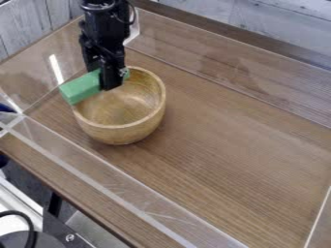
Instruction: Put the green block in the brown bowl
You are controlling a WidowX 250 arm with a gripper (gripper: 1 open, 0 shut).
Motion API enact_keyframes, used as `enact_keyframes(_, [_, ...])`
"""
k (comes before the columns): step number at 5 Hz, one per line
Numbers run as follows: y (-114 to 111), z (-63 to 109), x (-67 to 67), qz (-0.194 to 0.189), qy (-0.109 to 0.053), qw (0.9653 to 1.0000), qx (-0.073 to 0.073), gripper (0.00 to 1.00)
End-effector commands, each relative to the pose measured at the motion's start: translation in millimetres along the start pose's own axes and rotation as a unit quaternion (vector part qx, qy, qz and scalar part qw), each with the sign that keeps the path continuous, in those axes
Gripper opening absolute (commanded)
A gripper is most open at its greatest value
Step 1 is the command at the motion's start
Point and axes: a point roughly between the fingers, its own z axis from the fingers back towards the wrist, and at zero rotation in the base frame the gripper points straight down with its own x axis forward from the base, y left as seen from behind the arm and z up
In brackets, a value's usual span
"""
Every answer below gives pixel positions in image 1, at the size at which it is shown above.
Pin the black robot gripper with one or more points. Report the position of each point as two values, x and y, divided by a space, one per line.
104 30

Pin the green rectangular block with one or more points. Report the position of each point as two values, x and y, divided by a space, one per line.
88 85

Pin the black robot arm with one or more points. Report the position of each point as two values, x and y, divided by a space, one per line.
104 31

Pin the light brown wooden bowl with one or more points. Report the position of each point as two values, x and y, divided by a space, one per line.
123 115

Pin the black table leg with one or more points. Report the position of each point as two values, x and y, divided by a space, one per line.
55 205

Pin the clear acrylic corner bracket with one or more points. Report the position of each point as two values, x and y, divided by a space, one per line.
134 27

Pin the clear acrylic tray wall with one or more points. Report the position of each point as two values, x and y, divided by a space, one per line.
123 187

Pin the grey metal base plate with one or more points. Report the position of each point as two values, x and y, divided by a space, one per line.
63 233

